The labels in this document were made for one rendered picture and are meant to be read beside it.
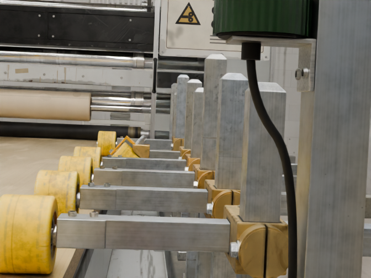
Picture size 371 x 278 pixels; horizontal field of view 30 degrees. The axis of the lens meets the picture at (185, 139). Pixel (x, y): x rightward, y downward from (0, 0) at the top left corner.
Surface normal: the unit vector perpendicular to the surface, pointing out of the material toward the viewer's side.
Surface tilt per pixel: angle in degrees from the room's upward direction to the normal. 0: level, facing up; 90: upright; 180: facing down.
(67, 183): 47
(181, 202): 90
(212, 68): 90
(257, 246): 90
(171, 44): 90
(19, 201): 28
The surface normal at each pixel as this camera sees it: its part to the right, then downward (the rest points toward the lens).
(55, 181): 0.07, -0.71
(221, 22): -0.85, -0.01
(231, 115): 0.06, 0.05
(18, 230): 0.07, -0.24
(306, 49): -1.00, -0.04
